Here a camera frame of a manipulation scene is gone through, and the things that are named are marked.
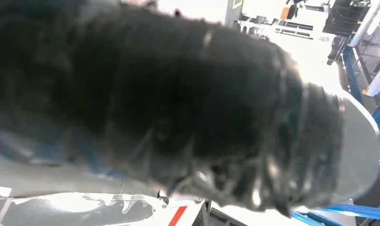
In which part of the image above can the blue metal shelf rack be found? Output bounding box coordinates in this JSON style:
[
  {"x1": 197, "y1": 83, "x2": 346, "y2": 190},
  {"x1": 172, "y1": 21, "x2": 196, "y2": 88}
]
[{"x1": 291, "y1": 43, "x2": 380, "y2": 226}]

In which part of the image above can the black bulky object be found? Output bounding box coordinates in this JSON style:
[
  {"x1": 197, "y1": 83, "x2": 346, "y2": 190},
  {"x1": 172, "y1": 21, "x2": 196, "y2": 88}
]
[{"x1": 323, "y1": 0, "x2": 370, "y2": 37}]

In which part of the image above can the white frame table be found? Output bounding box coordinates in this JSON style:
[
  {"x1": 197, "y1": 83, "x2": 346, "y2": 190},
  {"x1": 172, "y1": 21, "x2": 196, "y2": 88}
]
[{"x1": 234, "y1": 18, "x2": 334, "y2": 41}]

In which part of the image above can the person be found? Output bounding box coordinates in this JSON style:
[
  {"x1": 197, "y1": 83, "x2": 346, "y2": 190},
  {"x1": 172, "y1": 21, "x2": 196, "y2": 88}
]
[{"x1": 286, "y1": 0, "x2": 304, "y2": 19}]

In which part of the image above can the white panel with red stripe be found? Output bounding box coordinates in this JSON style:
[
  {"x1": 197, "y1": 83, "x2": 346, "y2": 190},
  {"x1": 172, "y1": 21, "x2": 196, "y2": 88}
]
[{"x1": 155, "y1": 196, "x2": 209, "y2": 226}]

